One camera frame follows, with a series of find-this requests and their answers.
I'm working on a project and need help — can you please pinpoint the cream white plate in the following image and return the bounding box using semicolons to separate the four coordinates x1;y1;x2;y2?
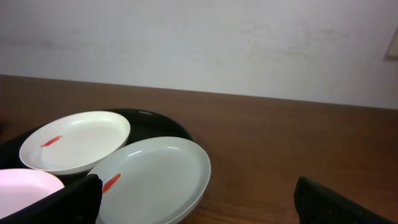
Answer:
19;111;131;175

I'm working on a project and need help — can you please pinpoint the pinkish white plate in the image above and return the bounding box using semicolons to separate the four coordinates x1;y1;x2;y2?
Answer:
1;169;64;218

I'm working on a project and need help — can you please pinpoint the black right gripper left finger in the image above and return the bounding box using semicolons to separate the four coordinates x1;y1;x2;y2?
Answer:
1;174;103;224

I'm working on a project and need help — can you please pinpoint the round black tray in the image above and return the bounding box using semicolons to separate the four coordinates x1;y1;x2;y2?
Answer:
1;109;193;185

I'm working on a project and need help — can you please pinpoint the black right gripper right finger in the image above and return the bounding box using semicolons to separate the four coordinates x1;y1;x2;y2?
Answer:
294;177;394;224

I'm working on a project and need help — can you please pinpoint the grey-white plate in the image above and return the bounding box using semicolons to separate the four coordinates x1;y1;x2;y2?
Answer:
91;137;211;224

